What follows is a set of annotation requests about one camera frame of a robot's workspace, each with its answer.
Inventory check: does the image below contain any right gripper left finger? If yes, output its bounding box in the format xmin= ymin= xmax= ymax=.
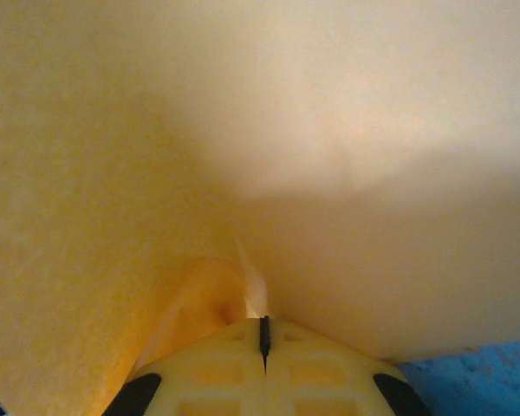
xmin=107 ymin=318 xmax=266 ymax=416

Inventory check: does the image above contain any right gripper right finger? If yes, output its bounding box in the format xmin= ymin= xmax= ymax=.
xmin=264 ymin=317 xmax=432 ymax=416

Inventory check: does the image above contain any orange paper sheet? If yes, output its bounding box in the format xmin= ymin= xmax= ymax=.
xmin=0 ymin=0 xmax=520 ymax=416

